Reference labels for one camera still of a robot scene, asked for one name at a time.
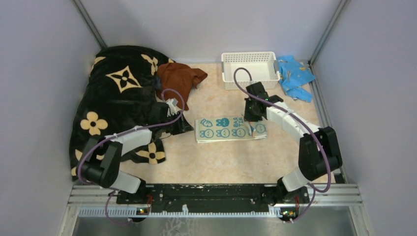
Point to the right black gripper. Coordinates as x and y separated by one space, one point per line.
248 117

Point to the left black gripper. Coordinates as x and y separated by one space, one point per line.
183 126

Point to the teal rabbit pattern towel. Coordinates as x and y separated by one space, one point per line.
209 130

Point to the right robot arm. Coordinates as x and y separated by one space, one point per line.
318 148

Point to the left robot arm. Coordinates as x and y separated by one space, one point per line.
100 164

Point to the white plastic basket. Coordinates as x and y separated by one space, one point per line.
245 68

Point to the brown towel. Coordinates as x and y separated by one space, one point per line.
177 80

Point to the light blue cloth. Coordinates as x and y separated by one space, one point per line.
294 76

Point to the black blanket with tan flowers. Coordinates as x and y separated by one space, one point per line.
119 95

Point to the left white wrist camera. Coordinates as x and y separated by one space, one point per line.
173 109

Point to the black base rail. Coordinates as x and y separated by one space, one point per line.
212 198

